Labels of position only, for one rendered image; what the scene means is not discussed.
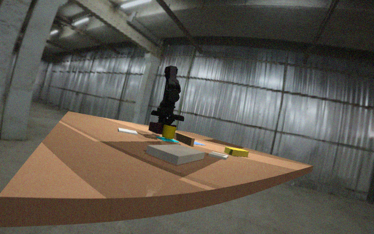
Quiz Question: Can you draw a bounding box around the yellow rectangular block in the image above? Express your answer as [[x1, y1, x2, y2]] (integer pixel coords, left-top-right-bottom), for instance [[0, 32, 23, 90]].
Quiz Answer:
[[224, 147, 249, 157]]

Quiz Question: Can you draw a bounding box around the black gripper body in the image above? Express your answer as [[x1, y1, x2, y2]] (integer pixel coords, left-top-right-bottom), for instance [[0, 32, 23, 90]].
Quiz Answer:
[[151, 102, 184, 121]]

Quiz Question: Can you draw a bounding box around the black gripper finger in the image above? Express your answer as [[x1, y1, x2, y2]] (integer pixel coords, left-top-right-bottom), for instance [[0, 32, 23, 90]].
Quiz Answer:
[[158, 117, 166, 129], [166, 119, 175, 126]]

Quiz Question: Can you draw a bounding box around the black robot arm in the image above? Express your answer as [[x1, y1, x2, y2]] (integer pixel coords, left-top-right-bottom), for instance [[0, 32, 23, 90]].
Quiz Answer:
[[157, 66, 181, 116]]

